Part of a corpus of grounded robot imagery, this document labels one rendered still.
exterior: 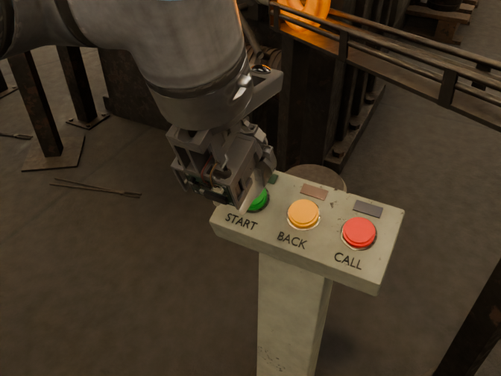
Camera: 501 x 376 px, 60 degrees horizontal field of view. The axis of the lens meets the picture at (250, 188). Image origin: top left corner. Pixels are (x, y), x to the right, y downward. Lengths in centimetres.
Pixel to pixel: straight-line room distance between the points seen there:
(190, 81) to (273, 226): 29
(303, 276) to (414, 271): 78
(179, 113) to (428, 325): 102
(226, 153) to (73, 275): 98
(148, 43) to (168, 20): 3
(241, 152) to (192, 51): 15
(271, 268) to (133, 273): 74
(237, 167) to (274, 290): 28
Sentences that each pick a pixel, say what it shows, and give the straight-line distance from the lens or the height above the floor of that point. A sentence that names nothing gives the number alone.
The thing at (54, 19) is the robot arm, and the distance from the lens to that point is 35.
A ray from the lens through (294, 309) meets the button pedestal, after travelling 69.
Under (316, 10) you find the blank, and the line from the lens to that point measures 99.
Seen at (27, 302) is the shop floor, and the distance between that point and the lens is 136.
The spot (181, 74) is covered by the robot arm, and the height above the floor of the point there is 86.
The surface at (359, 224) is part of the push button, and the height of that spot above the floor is 61.
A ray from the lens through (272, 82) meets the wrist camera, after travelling 50.
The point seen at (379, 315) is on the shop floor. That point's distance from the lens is 125.
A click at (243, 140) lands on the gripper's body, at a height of 75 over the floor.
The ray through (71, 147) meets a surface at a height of 1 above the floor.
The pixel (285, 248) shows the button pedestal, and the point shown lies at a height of 58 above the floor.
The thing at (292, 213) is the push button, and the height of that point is 61.
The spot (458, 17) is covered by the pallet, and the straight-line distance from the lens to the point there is 283.
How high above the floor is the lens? 101
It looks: 41 degrees down
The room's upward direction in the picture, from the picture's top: straight up
